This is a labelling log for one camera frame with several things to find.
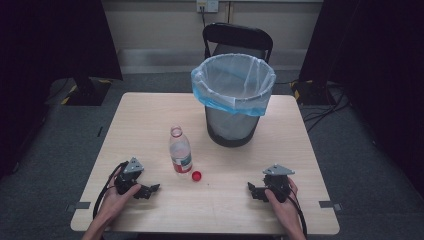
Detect black stand base striped tape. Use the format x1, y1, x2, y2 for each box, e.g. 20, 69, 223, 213
289, 79, 331, 107
60, 75, 113, 107

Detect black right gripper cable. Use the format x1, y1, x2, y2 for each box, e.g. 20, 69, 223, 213
282, 184, 309, 239

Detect clear plastic bottle red label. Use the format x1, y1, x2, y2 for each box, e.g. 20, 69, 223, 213
168, 125, 194, 175

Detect dark curtain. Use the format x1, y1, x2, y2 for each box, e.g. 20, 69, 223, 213
297, 0, 424, 198
0, 0, 124, 179

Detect white wall socket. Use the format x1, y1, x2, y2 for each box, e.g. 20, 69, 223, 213
195, 0, 220, 14

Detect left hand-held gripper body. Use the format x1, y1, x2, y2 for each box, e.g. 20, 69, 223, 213
114, 157, 145, 196

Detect black mesh trash bin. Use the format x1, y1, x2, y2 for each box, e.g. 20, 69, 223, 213
203, 104, 262, 148

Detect black floor cables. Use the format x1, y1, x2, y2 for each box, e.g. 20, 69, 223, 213
300, 83, 352, 134

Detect black folding chair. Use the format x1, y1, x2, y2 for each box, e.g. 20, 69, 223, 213
202, 22, 275, 64

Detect person's right hand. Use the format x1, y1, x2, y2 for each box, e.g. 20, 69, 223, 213
264, 176, 303, 232

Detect person's left hand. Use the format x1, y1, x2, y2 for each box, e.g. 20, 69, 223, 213
96, 166, 143, 225

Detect grey tape strip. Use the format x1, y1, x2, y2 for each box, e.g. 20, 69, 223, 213
65, 201, 92, 214
318, 200, 343, 212

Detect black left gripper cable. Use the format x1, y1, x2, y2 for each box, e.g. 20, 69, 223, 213
92, 161, 130, 220

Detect black wall socket cable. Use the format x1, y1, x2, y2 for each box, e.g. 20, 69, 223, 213
199, 5, 210, 30

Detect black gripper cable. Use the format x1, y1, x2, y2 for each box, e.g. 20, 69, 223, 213
92, 161, 130, 220
282, 184, 309, 239

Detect translucent blue bin liner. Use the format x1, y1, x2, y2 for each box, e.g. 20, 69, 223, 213
190, 53, 277, 118

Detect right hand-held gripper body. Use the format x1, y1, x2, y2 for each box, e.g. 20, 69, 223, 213
262, 163, 296, 204

